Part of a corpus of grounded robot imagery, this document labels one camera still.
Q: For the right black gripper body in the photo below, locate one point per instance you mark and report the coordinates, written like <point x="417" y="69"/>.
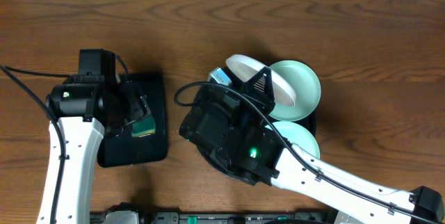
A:
<point x="247" y="115"/>

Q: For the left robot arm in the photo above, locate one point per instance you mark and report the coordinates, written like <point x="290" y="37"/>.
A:
<point x="86" y="108"/>

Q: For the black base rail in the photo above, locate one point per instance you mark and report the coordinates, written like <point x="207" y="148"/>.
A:
<point x="174" y="216"/>

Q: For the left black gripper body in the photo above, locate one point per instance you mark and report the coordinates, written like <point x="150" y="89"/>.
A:
<point x="135" y="106"/>

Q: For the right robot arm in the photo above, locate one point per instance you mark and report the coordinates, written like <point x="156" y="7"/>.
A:
<point x="229" y="124"/>

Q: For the green yellow sponge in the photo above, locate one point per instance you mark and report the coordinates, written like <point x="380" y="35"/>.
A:
<point x="144" y="127"/>

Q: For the round black tray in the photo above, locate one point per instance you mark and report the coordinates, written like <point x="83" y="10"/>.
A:
<point x="222" y="161"/>

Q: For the black rectangular tray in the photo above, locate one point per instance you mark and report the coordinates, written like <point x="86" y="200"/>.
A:
<point x="123" y="149"/>

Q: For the white plate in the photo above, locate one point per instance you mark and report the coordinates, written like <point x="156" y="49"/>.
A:
<point x="244" y="68"/>

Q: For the mint green plate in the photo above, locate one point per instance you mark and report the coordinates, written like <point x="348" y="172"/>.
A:
<point x="298" y="135"/>
<point x="306" y="85"/>

